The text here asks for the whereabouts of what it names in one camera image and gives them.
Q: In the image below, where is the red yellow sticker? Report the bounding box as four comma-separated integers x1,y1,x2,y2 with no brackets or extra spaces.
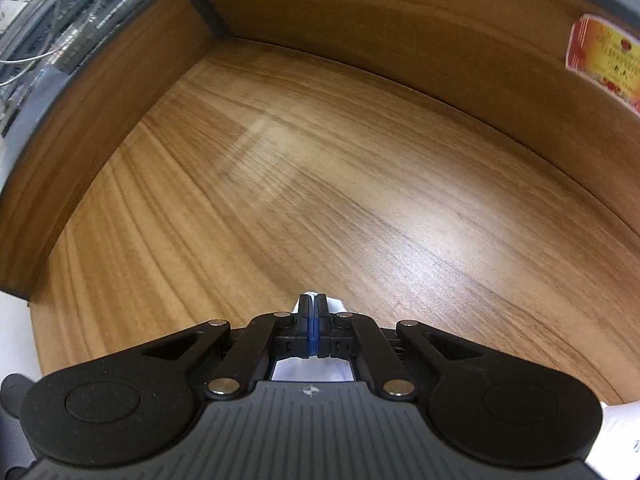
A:
565,13,640,118

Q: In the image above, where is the white dress shirt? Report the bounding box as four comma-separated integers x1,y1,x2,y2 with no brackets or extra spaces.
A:
272,290,640,480

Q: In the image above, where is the grey cable bundle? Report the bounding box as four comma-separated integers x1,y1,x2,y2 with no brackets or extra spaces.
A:
0,0,118,86

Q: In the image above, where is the black partition post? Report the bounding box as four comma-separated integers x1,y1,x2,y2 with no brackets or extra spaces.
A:
165,0,233,41

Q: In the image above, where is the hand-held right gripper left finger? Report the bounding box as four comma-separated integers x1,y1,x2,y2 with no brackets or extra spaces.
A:
127,294,315,401

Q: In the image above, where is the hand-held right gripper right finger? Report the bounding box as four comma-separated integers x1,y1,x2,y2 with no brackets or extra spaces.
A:
314,294,495,401

